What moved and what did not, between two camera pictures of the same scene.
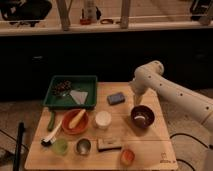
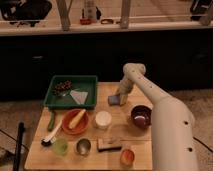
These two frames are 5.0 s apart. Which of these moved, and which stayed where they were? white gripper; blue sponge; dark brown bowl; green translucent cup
Moved: white gripper
Stayed: green translucent cup; dark brown bowl; blue sponge
